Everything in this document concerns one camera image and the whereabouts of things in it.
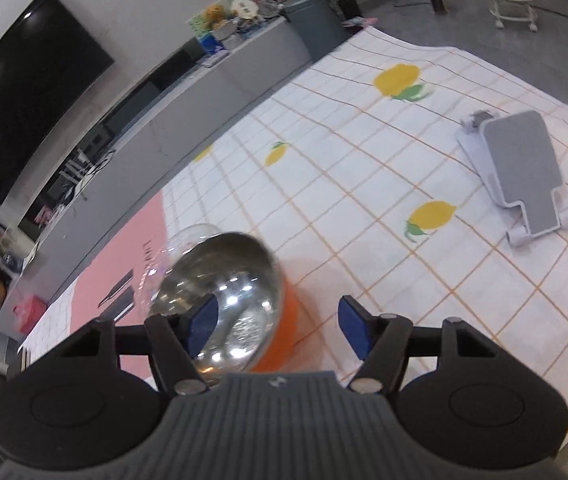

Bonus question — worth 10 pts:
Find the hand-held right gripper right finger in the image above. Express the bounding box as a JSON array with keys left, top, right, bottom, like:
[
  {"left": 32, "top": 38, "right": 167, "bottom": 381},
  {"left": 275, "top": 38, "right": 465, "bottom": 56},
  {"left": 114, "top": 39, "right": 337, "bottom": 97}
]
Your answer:
[{"left": 338, "top": 295, "right": 502, "bottom": 395}]

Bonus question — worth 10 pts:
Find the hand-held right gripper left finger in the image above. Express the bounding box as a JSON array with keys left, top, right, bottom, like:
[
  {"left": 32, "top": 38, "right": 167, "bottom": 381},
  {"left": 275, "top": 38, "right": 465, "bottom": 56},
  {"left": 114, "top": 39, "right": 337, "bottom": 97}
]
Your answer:
[{"left": 58, "top": 294, "right": 219, "bottom": 397}]

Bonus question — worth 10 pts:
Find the steel bowl with orange outside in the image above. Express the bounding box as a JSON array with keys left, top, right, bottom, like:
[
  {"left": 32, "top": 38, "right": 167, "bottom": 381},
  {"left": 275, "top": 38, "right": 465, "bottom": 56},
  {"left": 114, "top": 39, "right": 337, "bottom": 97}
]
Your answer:
[{"left": 146, "top": 232, "right": 299, "bottom": 376}]

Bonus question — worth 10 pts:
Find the small clear glass bowl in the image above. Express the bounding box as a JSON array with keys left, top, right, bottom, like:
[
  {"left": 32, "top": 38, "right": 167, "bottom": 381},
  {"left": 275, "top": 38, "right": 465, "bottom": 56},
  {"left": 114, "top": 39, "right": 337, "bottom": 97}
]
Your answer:
[{"left": 134, "top": 222, "right": 225, "bottom": 321}]

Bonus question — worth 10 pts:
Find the pink printed mat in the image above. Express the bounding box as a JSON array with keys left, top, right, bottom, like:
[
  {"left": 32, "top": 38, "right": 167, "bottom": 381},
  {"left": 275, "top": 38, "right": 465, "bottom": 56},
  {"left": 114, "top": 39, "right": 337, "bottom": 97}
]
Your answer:
[{"left": 68, "top": 192, "right": 315, "bottom": 376}]

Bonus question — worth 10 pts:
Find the lemon print checked blanket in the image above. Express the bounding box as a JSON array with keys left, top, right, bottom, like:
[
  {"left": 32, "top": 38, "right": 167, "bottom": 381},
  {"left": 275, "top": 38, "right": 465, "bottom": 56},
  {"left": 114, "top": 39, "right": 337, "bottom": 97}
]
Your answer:
[{"left": 18, "top": 27, "right": 568, "bottom": 461}]

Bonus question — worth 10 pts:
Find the red basket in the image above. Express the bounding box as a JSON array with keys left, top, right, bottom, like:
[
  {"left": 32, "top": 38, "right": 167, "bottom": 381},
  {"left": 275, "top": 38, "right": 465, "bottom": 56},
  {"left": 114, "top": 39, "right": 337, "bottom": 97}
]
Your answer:
[{"left": 11, "top": 294, "right": 47, "bottom": 336}]

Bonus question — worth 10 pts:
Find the white router with antennas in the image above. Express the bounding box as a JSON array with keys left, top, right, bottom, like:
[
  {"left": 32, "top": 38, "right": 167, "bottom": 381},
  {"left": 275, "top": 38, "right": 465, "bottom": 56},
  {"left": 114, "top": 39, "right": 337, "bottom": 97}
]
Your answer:
[{"left": 61, "top": 147, "right": 114, "bottom": 186}]

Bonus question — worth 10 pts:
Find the long grey television cabinet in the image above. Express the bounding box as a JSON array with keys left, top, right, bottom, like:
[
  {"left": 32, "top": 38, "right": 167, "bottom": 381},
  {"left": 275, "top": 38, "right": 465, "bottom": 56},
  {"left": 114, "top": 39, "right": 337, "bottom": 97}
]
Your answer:
[{"left": 0, "top": 12, "right": 315, "bottom": 346}]

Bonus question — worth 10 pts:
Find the grey folding stand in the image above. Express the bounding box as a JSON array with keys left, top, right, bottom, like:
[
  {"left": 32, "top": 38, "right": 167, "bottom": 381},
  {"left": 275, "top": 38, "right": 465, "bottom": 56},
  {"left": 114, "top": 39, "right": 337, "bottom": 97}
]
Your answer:
[{"left": 456, "top": 110, "right": 568, "bottom": 248}]

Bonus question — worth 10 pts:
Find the black flat television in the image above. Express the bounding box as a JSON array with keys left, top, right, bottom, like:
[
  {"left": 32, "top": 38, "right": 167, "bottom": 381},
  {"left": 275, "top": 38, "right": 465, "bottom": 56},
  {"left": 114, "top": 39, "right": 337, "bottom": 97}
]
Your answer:
[{"left": 0, "top": 0, "right": 115, "bottom": 206}]

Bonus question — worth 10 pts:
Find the grey trash bin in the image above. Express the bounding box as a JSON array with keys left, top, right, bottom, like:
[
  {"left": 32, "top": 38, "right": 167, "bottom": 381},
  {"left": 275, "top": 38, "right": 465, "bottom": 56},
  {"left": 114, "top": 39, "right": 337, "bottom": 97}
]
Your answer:
[{"left": 281, "top": 0, "right": 347, "bottom": 63}]

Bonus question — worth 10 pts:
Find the brown teddy bear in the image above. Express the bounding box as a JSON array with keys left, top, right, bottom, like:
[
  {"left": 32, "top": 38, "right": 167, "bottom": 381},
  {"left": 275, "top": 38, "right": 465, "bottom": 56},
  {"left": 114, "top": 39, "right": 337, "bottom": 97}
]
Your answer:
[{"left": 204, "top": 4, "right": 229, "bottom": 31}]

